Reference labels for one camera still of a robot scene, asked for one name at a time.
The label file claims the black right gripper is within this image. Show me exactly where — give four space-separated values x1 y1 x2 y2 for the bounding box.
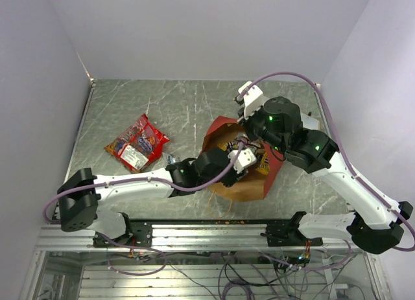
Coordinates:
237 101 287 154

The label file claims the red brown paper bag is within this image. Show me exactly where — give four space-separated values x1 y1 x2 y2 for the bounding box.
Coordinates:
201 115 285 203

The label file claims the large red snack bag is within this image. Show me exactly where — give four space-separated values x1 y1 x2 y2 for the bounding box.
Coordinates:
104 113 170 173

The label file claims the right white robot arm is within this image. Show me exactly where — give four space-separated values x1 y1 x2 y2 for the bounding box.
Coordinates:
237 95 413 254

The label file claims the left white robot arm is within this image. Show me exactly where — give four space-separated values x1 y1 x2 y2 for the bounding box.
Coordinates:
58 146 257 246

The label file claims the yellow m&m's packet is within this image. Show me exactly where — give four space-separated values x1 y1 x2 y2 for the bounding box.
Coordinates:
256 152 270 176

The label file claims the grey silver snack wrapper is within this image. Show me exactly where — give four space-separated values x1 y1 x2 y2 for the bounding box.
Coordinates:
162 152 181 167

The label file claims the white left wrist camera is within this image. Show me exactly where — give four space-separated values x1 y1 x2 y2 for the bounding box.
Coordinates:
228 148 257 174

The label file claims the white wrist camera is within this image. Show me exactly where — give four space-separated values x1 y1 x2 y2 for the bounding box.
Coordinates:
228 148 257 174
236 81 265 120

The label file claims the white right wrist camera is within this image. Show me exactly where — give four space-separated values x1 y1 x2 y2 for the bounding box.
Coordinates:
236 81 265 120

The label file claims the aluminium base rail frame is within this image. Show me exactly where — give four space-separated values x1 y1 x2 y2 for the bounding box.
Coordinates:
21 220 392 299

